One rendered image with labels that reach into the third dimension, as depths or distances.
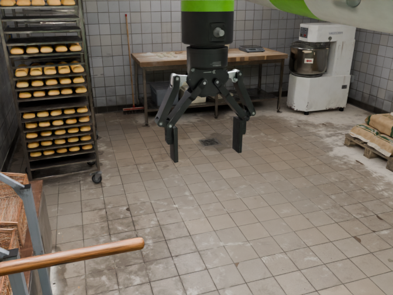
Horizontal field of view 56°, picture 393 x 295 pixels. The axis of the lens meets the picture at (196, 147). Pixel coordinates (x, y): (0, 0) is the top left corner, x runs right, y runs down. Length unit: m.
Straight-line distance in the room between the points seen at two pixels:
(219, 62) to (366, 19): 0.41
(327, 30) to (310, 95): 0.94
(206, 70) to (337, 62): 5.40
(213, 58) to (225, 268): 2.16
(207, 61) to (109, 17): 5.15
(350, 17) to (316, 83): 5.58
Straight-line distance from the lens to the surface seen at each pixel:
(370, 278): 2.86
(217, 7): 0.65
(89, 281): 2.68
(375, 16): 0.28
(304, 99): 5.87
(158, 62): 5.08
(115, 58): 5.85
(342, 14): 0.30
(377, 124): 4.68
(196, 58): 0.66
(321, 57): 5.78
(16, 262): 0.95
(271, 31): 6.58
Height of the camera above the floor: 1.76
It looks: 23 degrees down
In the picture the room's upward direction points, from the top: straight up
